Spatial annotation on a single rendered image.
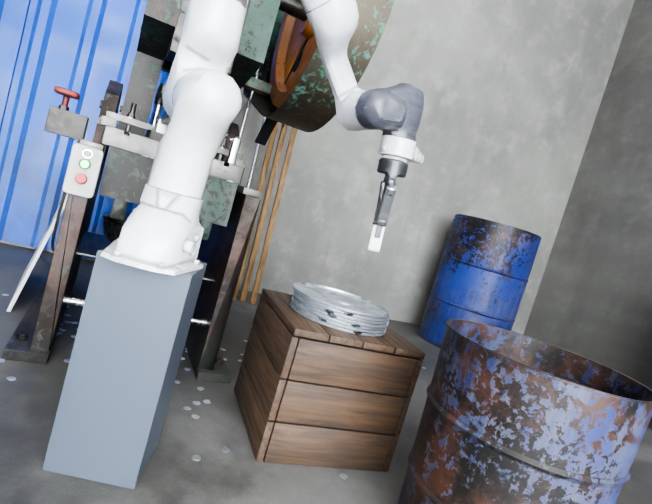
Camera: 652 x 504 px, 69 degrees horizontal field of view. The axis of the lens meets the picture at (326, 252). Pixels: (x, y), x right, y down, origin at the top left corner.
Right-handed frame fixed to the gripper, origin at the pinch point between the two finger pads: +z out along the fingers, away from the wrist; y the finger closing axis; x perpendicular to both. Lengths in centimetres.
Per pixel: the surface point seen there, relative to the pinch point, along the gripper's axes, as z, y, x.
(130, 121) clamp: -18, -41, -83
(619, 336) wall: 48, -205, 219
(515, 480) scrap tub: 33, 46, 27
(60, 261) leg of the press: 26, -10, -84
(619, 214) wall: -39, -237, 214
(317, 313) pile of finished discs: 23.0, -0.2, -10.7
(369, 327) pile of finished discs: 24.0, -0.7, 3.8
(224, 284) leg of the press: 27, -28, -41
